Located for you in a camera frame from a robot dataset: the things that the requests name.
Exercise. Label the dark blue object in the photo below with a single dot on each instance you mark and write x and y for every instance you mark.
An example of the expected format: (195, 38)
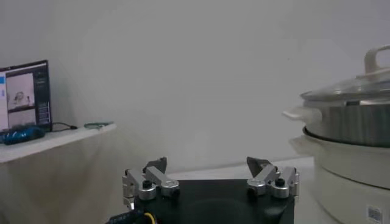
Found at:
(21, 135)

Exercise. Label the black laptop screen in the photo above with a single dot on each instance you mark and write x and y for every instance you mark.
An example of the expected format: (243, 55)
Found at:
(24, 94)

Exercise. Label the green and grey small tool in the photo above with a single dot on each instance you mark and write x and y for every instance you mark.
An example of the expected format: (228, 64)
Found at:
(97, 124)

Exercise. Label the white side table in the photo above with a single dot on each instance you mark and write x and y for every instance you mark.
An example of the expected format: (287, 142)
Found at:
(45, 143)

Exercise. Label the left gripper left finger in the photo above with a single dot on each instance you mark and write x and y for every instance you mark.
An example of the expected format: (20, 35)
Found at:
(155, 178)

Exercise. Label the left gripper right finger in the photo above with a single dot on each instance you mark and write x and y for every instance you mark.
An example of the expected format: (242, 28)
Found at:
(268, 176)

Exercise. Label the perforated steel steamer basket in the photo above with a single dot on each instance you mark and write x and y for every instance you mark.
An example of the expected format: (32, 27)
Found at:
(350, 124)

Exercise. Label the cream electric pot base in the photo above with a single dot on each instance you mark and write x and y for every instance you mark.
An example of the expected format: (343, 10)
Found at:
(344, 170)

